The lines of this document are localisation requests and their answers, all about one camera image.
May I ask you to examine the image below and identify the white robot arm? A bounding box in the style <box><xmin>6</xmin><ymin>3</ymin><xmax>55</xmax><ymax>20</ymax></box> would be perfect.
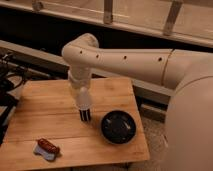
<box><xmin>62</xmin><ymin>33</ymin><xmax>213</xmax><ymax>171</ymax></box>

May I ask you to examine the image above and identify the black cables and equipment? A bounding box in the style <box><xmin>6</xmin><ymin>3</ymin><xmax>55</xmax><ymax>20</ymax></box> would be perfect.
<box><xmin>0</xmin><ymin>50</ymin><xmax>34</xmax><ymax>146</ymax></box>

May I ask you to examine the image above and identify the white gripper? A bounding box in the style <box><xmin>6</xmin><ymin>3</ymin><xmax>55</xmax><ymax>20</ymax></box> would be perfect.
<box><xmin>68</xmin><ymin>70</ymin><xmax>91</xmax><ymax>90</ymax></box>

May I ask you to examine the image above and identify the wooden board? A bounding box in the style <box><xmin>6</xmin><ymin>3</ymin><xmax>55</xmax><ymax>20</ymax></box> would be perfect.
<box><xmin>0</xmin><ymin>77</ymin><xmax>150</xmax><ymax>171</ymax></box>

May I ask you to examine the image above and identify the red toy car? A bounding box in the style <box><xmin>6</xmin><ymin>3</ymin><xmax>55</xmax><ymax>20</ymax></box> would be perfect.
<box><xmin>37</xmin><ymin>138</ymin><xmax>60</xmax><ymax>154</ymax></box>

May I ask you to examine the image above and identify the black striped eraser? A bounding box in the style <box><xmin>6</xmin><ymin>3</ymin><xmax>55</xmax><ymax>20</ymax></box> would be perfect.
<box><xmin>80</xmin><ymin>109</ymin><xmax>91</xmax><ymax>122</ymax></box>

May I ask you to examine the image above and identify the black bowl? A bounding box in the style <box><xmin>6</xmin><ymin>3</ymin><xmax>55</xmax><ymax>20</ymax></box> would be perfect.
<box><xmin>101</xmin><ymin>110</ymin><xmax>137</xmax><ymax>144</ymax></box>

